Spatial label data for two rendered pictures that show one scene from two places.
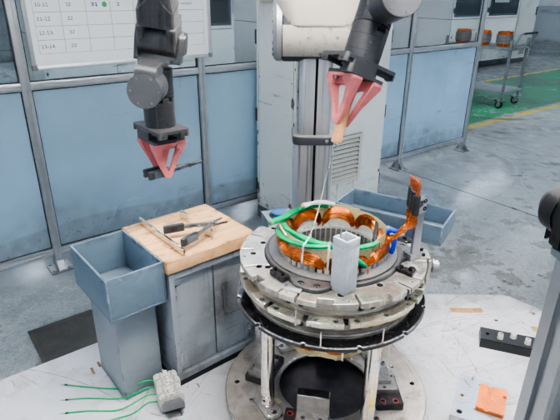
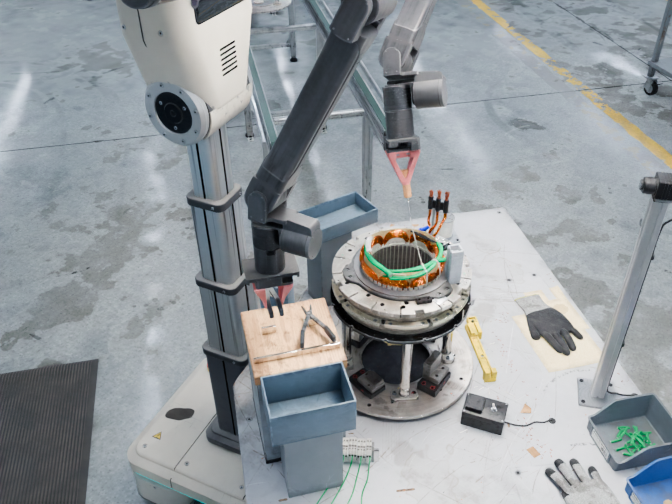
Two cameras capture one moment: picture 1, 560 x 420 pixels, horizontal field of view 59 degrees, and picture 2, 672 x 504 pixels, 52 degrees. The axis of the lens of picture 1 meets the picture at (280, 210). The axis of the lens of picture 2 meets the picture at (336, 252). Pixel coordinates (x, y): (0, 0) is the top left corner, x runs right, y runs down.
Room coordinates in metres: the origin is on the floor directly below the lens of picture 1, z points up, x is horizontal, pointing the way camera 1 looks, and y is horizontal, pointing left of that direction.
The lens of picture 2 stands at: (0.35, 1.07, 2.07)
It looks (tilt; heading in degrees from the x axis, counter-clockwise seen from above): 37 degrees down; 296
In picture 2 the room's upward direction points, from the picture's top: 1 degrees counter-clockwise
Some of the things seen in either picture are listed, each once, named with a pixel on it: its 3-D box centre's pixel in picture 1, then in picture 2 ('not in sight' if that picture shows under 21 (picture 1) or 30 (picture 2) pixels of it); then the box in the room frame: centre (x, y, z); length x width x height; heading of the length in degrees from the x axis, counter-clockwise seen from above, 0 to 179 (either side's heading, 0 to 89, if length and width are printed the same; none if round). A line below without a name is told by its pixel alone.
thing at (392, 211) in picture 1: (387, 261); (329, 256); (1.04, -0.26, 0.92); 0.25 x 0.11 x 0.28; 58
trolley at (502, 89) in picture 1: (485, 66); not in sight; (7.50, -2.97, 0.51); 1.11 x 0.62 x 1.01; 44
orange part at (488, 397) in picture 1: (491, 400); not in sight; (0.72, -0.41, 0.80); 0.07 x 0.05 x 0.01; 153
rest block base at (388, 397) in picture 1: (385, 391); not in sight; (0.73, -0.21, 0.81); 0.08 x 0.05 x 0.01; 2
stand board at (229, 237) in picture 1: (188, 235); (291, 338); (0.90, 0.18, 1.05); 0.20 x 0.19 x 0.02; 130
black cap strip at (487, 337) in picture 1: (515, 343); not in sight; (0.90, -0.53, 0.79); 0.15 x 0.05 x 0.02; 71
